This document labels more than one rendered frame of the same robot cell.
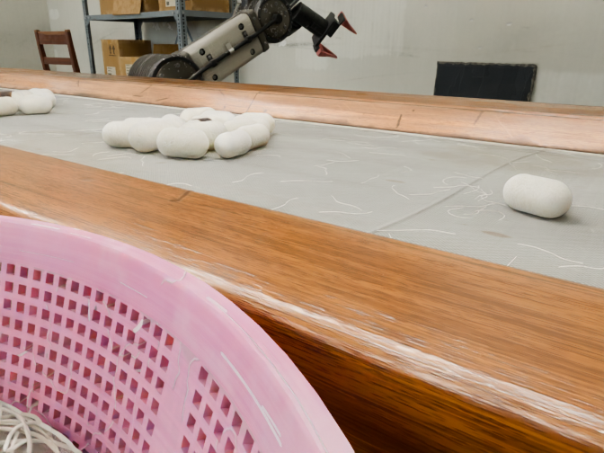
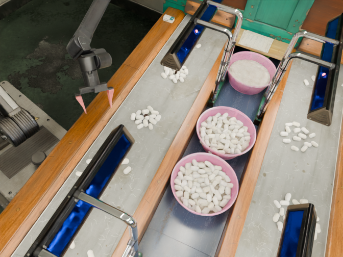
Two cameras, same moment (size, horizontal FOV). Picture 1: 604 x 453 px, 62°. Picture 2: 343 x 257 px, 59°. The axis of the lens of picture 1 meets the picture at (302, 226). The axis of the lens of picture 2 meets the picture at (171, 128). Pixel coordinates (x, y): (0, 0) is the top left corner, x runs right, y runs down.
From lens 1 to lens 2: 1.71 m
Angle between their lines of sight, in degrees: 84
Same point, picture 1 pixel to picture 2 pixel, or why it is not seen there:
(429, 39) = not seen: outside the picture
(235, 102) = (138, 75)
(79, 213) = not seen: hidden behind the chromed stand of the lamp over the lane
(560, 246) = (205, 47)
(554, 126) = (165, 36)
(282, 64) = not seen: outside the picture
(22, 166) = (214, 72)
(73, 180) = (216, 68)
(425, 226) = (204, 53)
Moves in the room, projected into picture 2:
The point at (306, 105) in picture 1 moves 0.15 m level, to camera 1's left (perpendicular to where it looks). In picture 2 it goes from (146, 62) to (151, 83)
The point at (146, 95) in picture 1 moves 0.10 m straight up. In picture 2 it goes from (123, 96) to (122, 81)
